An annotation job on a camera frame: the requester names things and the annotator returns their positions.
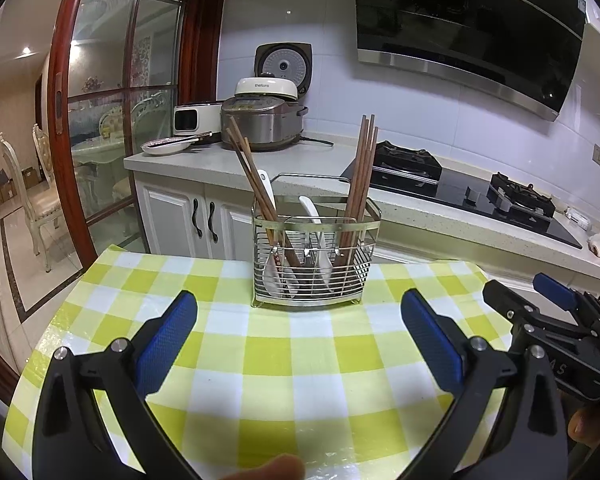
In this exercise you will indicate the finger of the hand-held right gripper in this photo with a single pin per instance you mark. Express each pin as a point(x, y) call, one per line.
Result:
point(555, 290)
point(502, 297)

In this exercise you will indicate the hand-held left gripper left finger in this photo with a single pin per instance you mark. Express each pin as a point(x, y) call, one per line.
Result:
point(165, 340)

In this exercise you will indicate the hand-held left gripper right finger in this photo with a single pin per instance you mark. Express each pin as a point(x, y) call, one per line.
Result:
point(432, 340)

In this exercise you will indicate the white ceramic spoon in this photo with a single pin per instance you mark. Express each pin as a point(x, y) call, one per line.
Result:
point(270, 195)
point(310, 207)

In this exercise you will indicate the red patterned wooden chopstick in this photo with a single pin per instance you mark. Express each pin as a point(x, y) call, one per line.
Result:
point(231, 140)
point(240, 137)

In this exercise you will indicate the person's right hand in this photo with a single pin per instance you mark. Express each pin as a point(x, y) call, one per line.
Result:
point(587, 425)

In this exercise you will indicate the person's left hand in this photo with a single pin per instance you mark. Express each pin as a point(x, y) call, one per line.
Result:
point(265, 467)

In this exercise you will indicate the black burner grate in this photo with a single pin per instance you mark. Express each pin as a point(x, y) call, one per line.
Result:
point(522, 195)
point(405, 160)

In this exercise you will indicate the green white checkered tablecloth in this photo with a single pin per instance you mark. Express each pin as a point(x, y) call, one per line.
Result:
point(270, 355)

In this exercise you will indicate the black glass gas cooktop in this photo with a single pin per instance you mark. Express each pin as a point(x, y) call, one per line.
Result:
point(455, 185)

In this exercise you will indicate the white ornate dining chair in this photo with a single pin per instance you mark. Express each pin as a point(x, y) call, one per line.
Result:
point(42, 205)
point(41, 145)

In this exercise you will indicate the white plate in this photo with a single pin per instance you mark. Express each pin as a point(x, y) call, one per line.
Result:
point(165, 147)

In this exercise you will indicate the white dining table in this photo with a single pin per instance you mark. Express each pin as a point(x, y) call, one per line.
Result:
point(100, 152)

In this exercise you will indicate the red wooden glass door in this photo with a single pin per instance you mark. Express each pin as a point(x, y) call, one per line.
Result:
point(62, 160)

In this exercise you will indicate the cardboard box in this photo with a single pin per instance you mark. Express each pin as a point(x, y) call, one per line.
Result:
point(2, 187)
point(31, 177)

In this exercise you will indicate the small white kitchen appliance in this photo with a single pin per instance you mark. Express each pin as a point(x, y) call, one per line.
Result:
point(205, 117)

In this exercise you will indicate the black glass range hood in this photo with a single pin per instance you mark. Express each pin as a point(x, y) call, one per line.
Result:
point(455, 10)

